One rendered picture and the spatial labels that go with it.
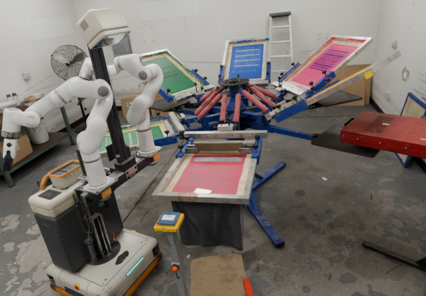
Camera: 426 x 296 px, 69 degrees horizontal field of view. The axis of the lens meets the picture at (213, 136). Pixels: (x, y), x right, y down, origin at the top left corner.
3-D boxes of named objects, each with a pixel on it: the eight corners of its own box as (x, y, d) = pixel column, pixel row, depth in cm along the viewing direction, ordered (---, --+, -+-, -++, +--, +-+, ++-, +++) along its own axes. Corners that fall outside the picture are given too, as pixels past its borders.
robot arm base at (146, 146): (131, 153, 208) (126, 131, 202) (143, 145, 218) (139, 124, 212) (149, 155, 201) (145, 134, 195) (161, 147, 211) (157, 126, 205)
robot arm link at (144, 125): (154, 125, 206) (149, 102, 200) (145, 134, 195) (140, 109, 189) (141, 125, 209) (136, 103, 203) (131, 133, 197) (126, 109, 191)
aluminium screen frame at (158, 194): (249, 204, 172) (248, 198, 170) (152, 199, 186) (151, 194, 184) (260, 144, 242) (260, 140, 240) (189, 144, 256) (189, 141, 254)
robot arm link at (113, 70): (118, 66, 183) (89, 71, 189) (130, 74, 195) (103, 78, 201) (118, 53, 184) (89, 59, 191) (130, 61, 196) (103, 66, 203)
